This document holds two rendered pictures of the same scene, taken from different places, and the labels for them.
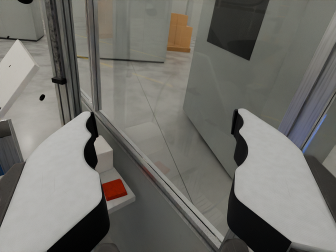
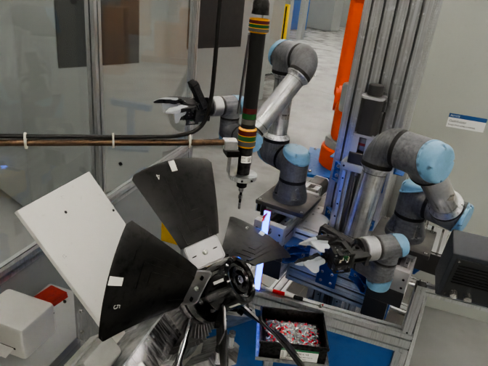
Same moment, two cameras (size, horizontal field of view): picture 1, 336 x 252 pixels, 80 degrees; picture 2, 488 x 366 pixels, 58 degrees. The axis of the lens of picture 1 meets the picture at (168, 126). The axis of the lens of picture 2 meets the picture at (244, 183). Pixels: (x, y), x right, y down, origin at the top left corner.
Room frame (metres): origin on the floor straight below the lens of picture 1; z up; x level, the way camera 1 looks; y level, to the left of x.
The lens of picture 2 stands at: (0.63, 1.47, 1.87)
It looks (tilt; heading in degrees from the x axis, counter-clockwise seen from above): 24 degrees down; 239
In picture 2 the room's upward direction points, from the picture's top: 6 degrees clockwise
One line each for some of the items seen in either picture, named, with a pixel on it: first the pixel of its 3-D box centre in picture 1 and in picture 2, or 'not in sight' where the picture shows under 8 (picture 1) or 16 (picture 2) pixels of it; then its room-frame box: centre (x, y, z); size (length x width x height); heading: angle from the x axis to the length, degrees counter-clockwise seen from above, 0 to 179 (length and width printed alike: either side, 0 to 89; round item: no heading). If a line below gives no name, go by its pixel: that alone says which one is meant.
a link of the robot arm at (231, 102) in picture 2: not in sight; (231, 105); (-0.19, -0.03, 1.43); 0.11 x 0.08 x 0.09; 7
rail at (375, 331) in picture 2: not in sight; (282, 304); (-0.22, 0.45, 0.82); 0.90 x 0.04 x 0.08; 133
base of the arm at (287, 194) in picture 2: not in sight; (290, 187); (-0.47, 0.07, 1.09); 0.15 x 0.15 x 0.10
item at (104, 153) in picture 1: (87, 155); (11, 326); (0.65, 0.32, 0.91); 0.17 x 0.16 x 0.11; 133
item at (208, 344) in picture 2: not in sight; (219, 351); (0.14, 0.64, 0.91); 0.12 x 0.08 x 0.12; 133
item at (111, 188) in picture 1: (114, 188); (49, 296); (0.53, 0.17, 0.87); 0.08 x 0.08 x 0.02; 33
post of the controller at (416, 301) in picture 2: not in sight; (414, 308); (-0.51, 0.76, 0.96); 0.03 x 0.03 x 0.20; 43
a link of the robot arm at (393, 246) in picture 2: not in sight; (388, 247); (-0.39, 0.69, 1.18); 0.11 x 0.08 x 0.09; 170
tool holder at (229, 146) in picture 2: not in sight; (240, 159); (0.13, 0.62, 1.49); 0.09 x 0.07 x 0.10; 168
